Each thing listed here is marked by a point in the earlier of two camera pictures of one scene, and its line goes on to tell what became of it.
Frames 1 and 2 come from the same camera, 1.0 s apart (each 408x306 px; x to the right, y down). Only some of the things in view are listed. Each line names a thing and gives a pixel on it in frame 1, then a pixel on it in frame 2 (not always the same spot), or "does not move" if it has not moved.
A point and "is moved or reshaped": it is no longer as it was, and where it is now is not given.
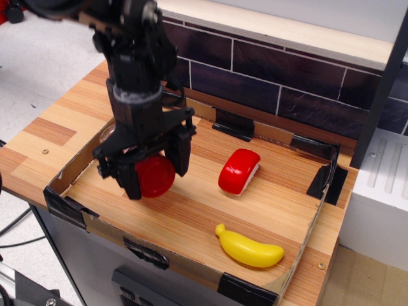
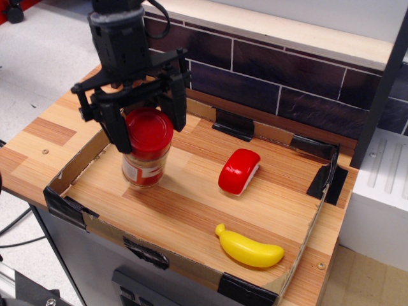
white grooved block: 376,224 does not move
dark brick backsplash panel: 336,95 does not move
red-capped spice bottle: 156,176 is moved or reshaped
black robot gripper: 143,129 to 129,68
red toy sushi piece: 239,169 does not move
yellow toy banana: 255,254 does not move
